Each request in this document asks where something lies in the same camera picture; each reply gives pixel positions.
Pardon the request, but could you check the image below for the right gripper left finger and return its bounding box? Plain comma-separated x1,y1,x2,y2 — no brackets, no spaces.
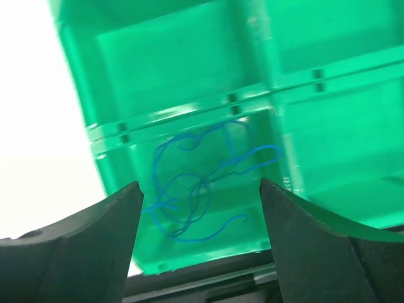
1,182,144,302

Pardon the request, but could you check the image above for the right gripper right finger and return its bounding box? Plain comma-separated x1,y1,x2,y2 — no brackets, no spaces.
259,179,403,302

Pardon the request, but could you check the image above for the green compartment tray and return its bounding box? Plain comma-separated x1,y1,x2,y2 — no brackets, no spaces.
48,1,403,275

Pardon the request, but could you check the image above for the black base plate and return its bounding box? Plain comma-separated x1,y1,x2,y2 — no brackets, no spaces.
122,250,283,302

